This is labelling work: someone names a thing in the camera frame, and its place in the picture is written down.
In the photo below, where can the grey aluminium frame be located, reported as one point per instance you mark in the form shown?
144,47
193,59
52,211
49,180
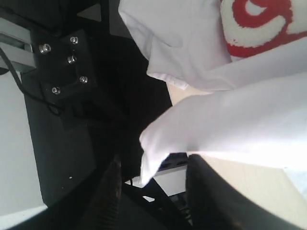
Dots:
15,41

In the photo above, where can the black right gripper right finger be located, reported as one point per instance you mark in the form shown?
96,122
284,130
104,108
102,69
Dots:
228,195

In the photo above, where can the black mounting bracket with screws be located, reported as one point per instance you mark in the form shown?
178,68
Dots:
66,78

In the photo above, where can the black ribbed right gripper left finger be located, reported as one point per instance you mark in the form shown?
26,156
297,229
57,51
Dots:
106,209

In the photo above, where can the white shirt with red lettering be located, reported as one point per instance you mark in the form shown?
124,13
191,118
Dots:
254,110

